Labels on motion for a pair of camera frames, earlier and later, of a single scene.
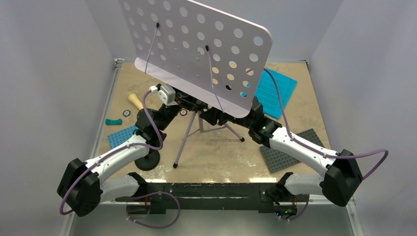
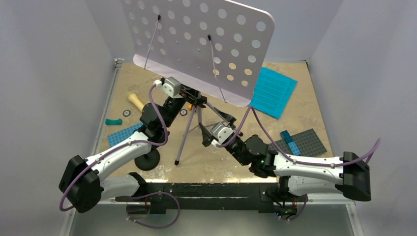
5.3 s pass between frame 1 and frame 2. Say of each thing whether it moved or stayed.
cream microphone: stayed
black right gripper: moved
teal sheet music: stayed
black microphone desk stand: stayed
